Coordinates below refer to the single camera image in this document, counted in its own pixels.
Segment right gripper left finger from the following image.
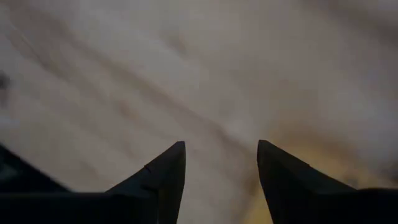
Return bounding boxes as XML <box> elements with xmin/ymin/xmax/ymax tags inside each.
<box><xmin>105</xmin><ymin>141</ymin><xmax>187</xmax><ymax>224</ymax></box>

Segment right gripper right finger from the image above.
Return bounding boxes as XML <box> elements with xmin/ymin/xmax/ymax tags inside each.
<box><xmin>257</xmin><ymin>139</ymin><xmax>357</xmax><ymax>224</ymax></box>

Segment yellow plastic bin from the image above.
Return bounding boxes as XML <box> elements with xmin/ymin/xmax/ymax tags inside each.
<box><xmin>242</xmin><ymin>136</ymin><xmax>398</xmax><ymax>224</ymax></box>

